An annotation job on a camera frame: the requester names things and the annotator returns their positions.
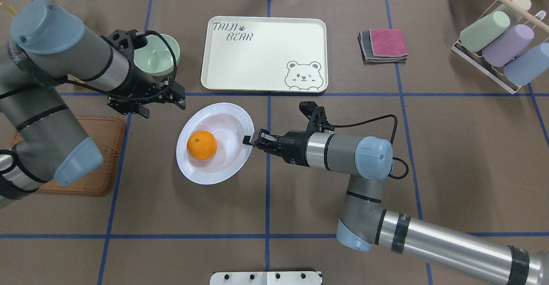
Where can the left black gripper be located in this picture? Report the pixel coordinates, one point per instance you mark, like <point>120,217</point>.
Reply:
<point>140,84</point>

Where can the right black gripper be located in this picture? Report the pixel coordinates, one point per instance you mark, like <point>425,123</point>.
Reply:
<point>294,147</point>

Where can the white round plate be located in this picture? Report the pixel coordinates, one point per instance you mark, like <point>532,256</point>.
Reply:
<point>229,124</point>

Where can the orange fruit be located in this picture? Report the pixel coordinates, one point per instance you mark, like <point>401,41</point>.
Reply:
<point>202,145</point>

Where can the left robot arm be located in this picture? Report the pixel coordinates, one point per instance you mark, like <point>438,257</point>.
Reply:
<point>48,47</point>

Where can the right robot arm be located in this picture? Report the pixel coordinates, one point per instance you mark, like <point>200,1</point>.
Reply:
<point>468,204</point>

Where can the cream bear tray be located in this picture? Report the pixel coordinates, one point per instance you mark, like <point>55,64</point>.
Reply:
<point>267,54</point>

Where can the green bowl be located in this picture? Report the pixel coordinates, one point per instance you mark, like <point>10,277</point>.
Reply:
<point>155,58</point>

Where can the wooden cutting board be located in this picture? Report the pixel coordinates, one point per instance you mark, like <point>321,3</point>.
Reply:
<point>108,133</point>

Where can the grey cloth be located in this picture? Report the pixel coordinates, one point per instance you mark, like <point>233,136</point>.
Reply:
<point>367,51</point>

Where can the pink cloth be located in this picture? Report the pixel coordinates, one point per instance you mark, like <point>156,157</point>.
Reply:
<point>388,43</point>

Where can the wooden peg drying rack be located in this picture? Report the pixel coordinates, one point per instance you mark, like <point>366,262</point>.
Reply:
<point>13,11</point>

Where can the green plastic cup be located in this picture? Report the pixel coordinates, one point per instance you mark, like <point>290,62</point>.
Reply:
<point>483,31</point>

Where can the purple plastic cup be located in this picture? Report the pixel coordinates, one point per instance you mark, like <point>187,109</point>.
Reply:
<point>506,47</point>

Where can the blue plastic cup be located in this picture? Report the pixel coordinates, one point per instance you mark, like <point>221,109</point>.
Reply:
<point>528,66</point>

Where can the beige plastic cup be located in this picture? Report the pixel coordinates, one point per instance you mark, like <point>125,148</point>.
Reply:
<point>523,4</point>

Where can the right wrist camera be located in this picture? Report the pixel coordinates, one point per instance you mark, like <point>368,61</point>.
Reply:
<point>317,118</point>

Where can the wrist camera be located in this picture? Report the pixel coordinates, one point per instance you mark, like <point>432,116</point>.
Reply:
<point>317,118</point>
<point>126,42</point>

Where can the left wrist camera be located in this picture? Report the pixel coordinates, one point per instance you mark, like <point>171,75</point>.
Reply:
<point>126,42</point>

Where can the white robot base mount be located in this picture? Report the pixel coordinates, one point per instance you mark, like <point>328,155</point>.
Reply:
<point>267,278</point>

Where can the white wire cup rack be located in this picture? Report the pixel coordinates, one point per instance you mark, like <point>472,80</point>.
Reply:
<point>497,73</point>

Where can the wooden rack handle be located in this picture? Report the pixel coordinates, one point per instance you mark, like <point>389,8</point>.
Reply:
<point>518,9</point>

